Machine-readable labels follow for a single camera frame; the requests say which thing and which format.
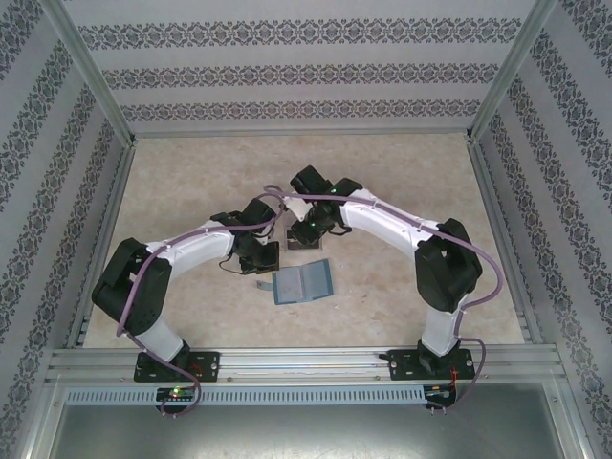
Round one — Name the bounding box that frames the blue leather card holder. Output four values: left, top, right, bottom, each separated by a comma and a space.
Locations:
254, 259, 336, 306

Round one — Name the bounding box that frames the controller board with LED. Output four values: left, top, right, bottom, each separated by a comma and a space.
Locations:
425, 383, 458, 401
156, 386, 197, 403

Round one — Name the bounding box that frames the grey sheet metal panel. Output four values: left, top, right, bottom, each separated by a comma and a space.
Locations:
47, 382, 582, 459

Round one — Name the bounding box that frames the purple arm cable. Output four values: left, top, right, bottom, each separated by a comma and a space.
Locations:
264, 185, 503, 415
117, 192, 284, 420

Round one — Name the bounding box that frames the aluminium table end rail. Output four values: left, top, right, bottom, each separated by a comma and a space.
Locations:
128, 126, 474, 140

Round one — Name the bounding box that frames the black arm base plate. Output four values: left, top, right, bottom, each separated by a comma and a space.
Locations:
133, 351, 222, 383
387, 347, 477, 383

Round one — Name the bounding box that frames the long aluminium mounting rail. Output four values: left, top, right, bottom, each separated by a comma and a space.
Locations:
45, 346, 568, 383

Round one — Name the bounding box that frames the slotted grey cable duct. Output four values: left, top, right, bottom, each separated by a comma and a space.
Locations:
64, 385, 426, 406

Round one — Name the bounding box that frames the aluminium table side rail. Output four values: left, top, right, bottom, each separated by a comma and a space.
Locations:
466, 141, 544, 345
66, 142, 138, 348

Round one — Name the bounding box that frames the aluminium frame post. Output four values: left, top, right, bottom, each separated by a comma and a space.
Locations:
468, 0, 563, 142
40, 0, 138, 144

